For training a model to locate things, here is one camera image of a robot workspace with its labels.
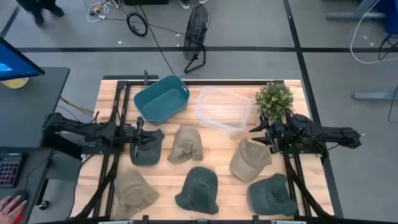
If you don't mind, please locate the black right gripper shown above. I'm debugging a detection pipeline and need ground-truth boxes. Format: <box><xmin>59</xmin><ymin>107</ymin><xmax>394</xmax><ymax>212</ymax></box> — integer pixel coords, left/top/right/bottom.
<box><xmin>248</xmin><ymin>112</ymin><xmax>290</xmax><ymax>154</ymax></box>

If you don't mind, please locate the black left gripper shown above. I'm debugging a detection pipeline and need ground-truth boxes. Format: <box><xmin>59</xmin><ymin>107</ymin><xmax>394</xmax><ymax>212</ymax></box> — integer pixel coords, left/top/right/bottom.
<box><xmin>123</xmin><ymin>116</ymin><xmax>160</xmax><ymax>158</ymax></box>

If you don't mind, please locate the dark green hat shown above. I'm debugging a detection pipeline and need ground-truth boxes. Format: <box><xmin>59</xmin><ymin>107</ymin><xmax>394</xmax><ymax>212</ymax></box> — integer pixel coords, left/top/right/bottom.
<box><xmin>248</xmin><ymin>172</ymin><xmax>299</xmax><ymax>217</ymax></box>
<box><xmin>129</xmin><ymin>128</ymin><xmax>166</xmax><ymax>167</ymax></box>
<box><xmin>174</xmin><ymin>166</ymin><xmax>220</xmax><ymax>216</ymax></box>

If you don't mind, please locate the khaki hat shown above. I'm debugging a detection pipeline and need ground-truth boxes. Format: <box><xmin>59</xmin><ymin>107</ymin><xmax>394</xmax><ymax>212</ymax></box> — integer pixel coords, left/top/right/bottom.
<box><xmin>167</xmin><ymin>125</ymin><xmax>205</xmax><ymax>164</ymax></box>
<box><xmin>113</xmin><ymin>169</ymin><xmax>160</xmax><ymax>220</ymax></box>
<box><xmin>229</xmin><ymin>138</ymin><xmax>273</xmax><ymax>184</ymax></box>

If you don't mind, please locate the green potted plant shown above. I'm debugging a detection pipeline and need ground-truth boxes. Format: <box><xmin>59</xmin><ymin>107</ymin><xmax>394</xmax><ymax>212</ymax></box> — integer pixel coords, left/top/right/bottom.
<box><xmin>254</xmin><ymin>81</ymin><xmax>295</xmax><ymax>123</ymax></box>

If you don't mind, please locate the teal plastic bin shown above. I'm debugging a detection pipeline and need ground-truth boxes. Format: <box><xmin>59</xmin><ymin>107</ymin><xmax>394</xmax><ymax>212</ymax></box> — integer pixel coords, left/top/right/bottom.
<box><xmin>133</xmin><ymin>74</ymin><xmax>191</xmax><ymax>126</ymax></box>

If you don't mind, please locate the clear plastic bin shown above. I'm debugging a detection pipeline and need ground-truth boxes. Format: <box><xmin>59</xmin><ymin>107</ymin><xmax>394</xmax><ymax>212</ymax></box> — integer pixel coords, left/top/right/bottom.
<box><xmin>193</xmin><ymin>86</ymin><xmax>252</xmax><ymax>136</ymax></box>

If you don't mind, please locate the grey desk foot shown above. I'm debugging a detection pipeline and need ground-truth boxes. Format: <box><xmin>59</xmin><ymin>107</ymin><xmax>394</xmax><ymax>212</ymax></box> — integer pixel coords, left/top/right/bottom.
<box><xmin>351</xmin><ymin>91</ymin><xmax>398</xmax><ymax>101</ymax></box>

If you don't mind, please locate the black floor fan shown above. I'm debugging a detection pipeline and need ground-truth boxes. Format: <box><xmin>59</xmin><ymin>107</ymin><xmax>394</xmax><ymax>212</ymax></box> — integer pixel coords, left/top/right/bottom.
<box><xmin>183</xmin><ymin>4</ymin><xmax>210</xmax><ymax>75</ymax></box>

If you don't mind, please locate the black desk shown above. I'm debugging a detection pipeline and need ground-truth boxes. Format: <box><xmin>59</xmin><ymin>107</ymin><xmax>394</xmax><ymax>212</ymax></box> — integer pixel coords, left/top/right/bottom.
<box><xmin>0</xmin><ymin>66</ymin><xmax>71</xmax><ymax>224</ymax></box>

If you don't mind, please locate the black box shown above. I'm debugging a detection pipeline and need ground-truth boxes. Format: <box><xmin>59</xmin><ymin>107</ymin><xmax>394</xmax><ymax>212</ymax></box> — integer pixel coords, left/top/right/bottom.
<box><xmin>123</xmin><ymin>0</ymin><xmax>170</xmax><ymax>6</ymax></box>

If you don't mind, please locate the person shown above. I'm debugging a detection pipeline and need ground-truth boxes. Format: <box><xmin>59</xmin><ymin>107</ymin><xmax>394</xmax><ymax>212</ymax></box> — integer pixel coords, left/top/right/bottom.
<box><xmin>179</xmin><ymin>0</ymin><xmax>209</xmax><ymax>11</ymax></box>
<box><xmin>15</xmin><ymin>0</ymin><xmax>66</xmax><ymax>27</ymax></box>

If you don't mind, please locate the black computer mouse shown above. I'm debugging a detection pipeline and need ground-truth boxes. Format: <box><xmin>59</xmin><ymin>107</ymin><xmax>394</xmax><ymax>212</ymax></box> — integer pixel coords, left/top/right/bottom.
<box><xmin>11</xmin><ymin>189</ymin><xmax>30</xmax><ymax>207</ymax></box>

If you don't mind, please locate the black keyboard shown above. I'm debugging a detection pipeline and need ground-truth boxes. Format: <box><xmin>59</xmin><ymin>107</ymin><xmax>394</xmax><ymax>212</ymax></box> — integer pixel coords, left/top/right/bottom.
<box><xmin>0</xmin><ymin>152</ymin><xmax>25</xmax><ymax>189</ymax></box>

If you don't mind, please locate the computer monitor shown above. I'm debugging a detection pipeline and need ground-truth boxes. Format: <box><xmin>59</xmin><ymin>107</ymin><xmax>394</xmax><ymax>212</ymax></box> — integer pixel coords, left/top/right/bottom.
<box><xmin>0</xmin><ymin>36</ymin><xmax>45</xmax><ymax>82</ymax></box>

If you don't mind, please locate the person's hand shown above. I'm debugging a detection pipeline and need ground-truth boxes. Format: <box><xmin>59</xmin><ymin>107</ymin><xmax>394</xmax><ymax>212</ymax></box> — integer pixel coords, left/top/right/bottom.
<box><xmin>0</xmin><ymin>195</ymin><xmax>29</xmax><ymax>224</ymax></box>

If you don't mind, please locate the blue furniture piece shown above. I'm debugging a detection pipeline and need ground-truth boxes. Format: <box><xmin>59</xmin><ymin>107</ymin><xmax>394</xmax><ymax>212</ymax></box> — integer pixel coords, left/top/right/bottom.
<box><xmin>325</xmin><ymin>0</ymin><xmax>398</xmax><ymax>35</ymax></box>

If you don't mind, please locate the long black cable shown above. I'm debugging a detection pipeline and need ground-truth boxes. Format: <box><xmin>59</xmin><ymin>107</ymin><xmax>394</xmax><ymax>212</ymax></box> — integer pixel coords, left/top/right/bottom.
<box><xmin>136</xmin><ymin>2</ymin><xmax>187</xmax><ymax>76</ymax></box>

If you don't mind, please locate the black coiled cable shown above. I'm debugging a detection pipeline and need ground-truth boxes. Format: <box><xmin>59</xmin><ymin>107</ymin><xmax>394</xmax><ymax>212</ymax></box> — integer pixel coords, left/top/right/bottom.
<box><xmin>126</xmin><ymin>11</ymin><xmax>149</xmax><ymax>38</ymax></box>

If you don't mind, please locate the white cable bundle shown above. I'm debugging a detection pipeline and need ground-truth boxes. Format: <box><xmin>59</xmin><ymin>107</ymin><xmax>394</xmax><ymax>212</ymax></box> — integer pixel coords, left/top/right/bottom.
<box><xmin>83</xmin><ymin>0</ymin><xmax>116</xmax><ymax>24</ymax></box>

